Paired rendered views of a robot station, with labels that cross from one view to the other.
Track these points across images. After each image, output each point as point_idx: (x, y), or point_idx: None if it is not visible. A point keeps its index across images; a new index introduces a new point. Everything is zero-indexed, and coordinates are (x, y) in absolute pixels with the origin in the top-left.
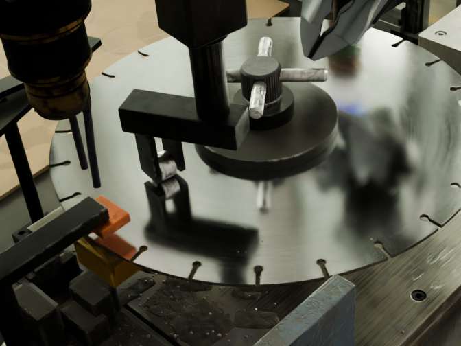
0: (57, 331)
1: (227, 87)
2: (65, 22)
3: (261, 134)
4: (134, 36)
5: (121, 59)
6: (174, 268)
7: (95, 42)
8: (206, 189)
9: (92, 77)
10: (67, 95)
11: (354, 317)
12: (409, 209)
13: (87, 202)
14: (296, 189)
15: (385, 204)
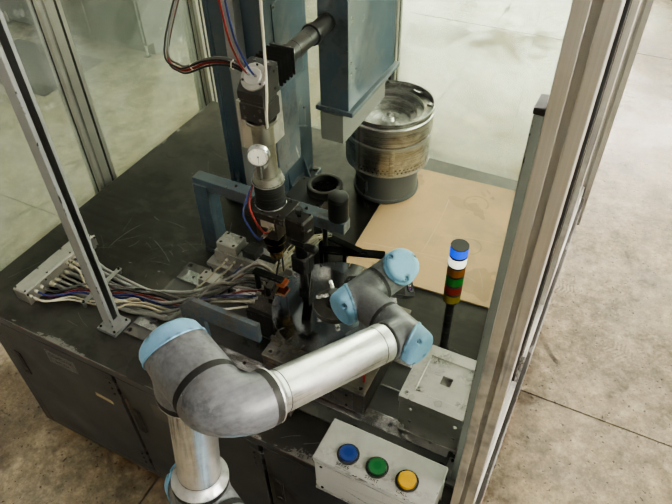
0: (268, 293)
1: (304, 284)
2: (268, 244)
3: (324, 304)
4: (465, 271)
5: (359, 265)
6: (274, 302)
7: (381, 257)
8: (304, 300)
9: (432, 268)
10: (271, 255)
11: (257, 333)
12: (305, 342)
13: (281, 277)
14: (308, 318)
15: (306, 337)
